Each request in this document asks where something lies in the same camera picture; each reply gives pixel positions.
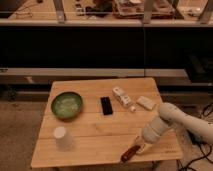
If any green bowl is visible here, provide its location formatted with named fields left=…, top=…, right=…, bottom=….
left=51, top=92, right=83, bottom=120

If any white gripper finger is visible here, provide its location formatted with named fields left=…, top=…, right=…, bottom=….
left=134, top=136, right=148, bottom=154

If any white carton box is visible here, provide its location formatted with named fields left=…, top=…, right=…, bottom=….
left=112, top=87, right=132, bottom=108

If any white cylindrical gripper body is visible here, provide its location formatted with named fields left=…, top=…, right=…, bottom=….
left=141, top=117, right=171, bottom=144

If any black floor cable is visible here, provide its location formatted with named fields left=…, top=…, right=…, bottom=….
left=176, top=103, right=213, bottom=171

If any black power box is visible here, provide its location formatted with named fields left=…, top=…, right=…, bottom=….
left=188, top=132, right=205, bottom=145

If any white sponge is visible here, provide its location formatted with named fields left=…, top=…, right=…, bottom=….
left=137, top=96, right=156, bottom=111

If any black rectangular block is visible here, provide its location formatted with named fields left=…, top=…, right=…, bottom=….
left=100, top=97, right=113, bottom=115

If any wooden folding table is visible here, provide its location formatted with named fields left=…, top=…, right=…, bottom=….
left=30, top=77, right=184, bottom=169

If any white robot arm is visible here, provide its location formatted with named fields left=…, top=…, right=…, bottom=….
left=135, top=102, right=213, bottom=155

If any white upside-down cup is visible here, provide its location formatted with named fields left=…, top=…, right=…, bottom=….
left=53, top=126, right=73, bottom=151

